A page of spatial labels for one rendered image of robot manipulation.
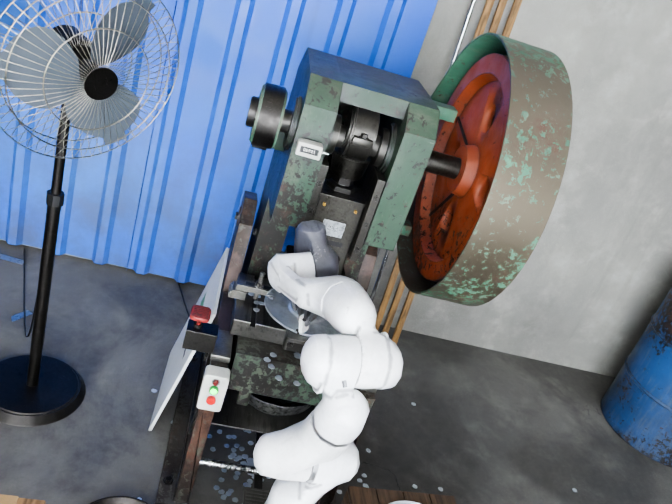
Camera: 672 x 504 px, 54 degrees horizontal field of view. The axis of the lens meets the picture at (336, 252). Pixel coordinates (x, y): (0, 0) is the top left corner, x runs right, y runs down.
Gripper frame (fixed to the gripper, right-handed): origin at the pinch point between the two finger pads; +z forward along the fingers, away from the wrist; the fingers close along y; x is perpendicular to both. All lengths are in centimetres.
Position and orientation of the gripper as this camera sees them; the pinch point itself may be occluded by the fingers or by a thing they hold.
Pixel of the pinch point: (304, 323)
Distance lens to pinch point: 201.0
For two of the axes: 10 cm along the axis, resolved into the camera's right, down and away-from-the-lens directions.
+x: 6.7, -4.5, 5.9
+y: 7.3, 5.0, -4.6
